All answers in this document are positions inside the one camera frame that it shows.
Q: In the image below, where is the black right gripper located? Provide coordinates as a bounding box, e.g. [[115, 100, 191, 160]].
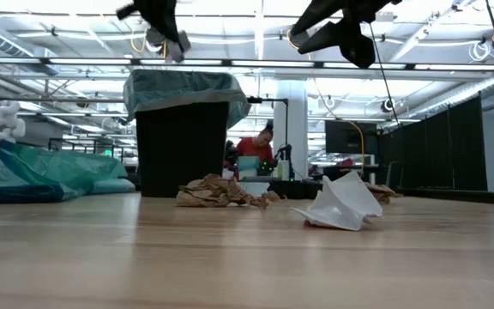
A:
[[291, 0, 402, 69]]

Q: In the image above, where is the yellow hanging cable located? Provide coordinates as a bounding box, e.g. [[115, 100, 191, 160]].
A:
[[345, 119, 366, 169]]

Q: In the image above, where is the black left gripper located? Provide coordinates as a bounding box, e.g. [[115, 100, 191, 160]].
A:
[[116, 0, 182, 43]]

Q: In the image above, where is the blue plastic trash bag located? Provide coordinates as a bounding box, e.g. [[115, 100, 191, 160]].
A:
[[122, 68, 252, 130], [0, 139, 129, 205]]

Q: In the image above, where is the person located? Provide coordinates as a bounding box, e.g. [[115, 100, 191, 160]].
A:
[[234, 122, 276, 177]]

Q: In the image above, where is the white building column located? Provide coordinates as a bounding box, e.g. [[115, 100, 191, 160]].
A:
[[272, 79, 309, 179]]

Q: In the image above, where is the black metal stand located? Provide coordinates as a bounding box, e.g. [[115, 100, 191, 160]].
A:
[[246, 97, 295, 181]]

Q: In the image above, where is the roll of blue trash bags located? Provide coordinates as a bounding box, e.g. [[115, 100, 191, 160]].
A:
[[90, 178, 136, 195]]

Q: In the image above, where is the small brown paper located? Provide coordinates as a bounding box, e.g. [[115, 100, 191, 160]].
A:
[[364, 182, 404, 205]]

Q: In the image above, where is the black computer monitor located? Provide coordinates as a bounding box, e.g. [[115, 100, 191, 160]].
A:
[[324, 119, 379, 155]]

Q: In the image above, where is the long overhead light rail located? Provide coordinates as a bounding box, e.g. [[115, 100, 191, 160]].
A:
[[0, 55, 494, 73]]

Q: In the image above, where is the large brown paper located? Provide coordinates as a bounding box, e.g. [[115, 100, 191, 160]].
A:
[[174, 173, 283, 210]]

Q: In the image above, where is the black plastic trash bin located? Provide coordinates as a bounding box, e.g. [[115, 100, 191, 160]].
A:
[[135, 100, 231, 198]]

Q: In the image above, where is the white paper sheet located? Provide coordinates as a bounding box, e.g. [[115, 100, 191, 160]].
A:
[[290, 170, 384, 232]]

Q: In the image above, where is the teal and white box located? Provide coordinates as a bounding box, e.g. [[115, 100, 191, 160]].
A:
[[238, 155, 260, 180]]

